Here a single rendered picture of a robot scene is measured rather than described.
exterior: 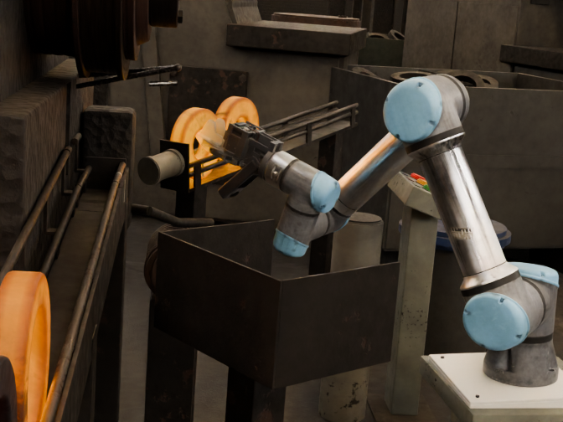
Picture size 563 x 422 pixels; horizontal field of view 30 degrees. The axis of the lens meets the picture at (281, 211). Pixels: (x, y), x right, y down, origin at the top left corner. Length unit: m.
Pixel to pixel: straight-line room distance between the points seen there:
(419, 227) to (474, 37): 3.37
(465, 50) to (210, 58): 1.89
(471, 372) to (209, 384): 0.90
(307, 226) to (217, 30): 2.43
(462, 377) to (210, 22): 2.67
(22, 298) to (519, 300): 1.22
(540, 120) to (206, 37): 1.44
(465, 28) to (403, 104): 4.00
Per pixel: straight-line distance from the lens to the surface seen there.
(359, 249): 2.54
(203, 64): 4.54
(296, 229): 2.18
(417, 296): 2.65
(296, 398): 2.81
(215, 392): 2.82
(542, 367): 2.17
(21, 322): 0.95
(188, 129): 2.26
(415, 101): 1.97
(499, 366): 2.17
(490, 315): 1.99
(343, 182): 2.25
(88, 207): 1.85
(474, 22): 5.91
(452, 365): 2.23
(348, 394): 2.66
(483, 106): 4.04
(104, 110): 2.07
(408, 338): 2.68
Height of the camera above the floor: 1.06
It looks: 12 degrees down
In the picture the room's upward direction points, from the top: 4 degrees clockwise
